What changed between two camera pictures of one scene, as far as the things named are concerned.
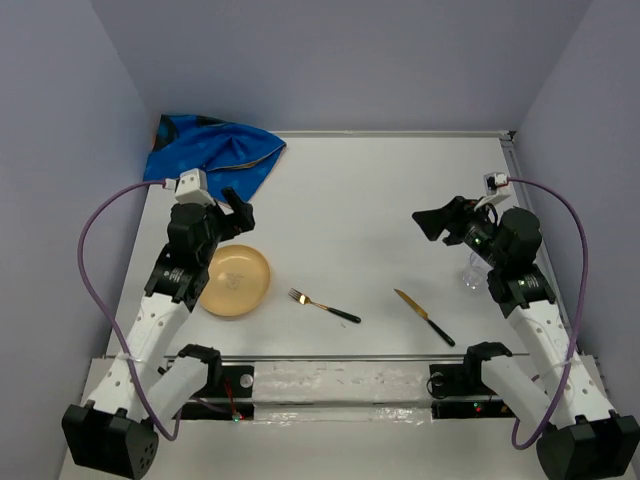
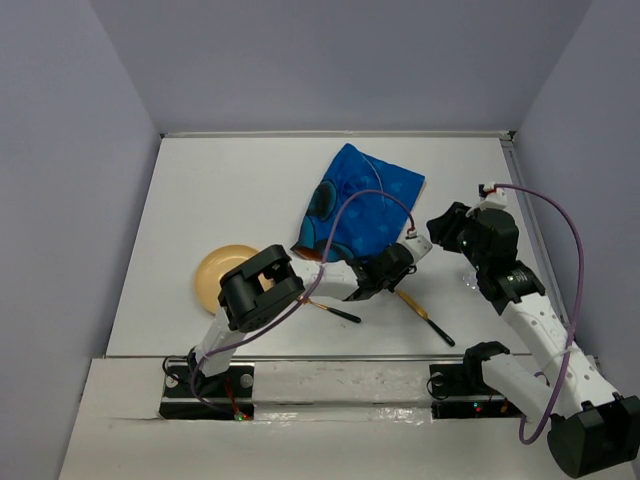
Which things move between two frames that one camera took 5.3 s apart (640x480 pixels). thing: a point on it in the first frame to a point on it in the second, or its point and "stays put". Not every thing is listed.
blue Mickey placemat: [232, 157] to [369, 223]
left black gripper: [236, 222] to [398, 276]
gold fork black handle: [305, 299] stays put
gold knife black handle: [415, 306] stays put
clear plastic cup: [474, 274] stays put
